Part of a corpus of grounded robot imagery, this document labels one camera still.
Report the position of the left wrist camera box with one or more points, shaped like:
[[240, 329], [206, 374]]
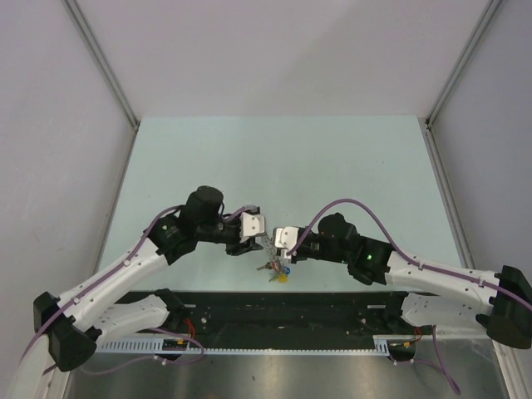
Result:
[[252, 223]]

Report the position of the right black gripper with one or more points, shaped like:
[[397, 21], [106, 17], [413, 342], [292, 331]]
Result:
[[297, 256]]

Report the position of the metal keyring disc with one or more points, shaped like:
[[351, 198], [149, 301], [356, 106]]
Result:
[[274, 261]]

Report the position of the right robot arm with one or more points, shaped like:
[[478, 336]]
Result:
[[498, 301]]

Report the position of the right aluminium frame post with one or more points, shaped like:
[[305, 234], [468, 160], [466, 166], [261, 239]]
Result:
[[480, 29]]

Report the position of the grey slotted cable duct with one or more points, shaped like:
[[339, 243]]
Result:
[[153, 345]]

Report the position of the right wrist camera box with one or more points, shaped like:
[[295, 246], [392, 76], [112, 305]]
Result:
[[285, 239]]

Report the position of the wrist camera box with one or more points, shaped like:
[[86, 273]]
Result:
[[252, 223], [285, 239]]

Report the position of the aluminium frame post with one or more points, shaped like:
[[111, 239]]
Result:
[[480, 29], [87, 35]]

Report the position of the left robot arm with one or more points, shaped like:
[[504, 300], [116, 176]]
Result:
[[78, 320]]

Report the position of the left aluminium frame post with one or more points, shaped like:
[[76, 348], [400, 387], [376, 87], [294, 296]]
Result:
[[87, 35]]

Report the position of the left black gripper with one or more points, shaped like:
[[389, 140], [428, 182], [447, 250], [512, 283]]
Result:
[[237, 248]]

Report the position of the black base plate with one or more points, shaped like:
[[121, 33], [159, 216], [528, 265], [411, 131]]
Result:
[[291, 320]]

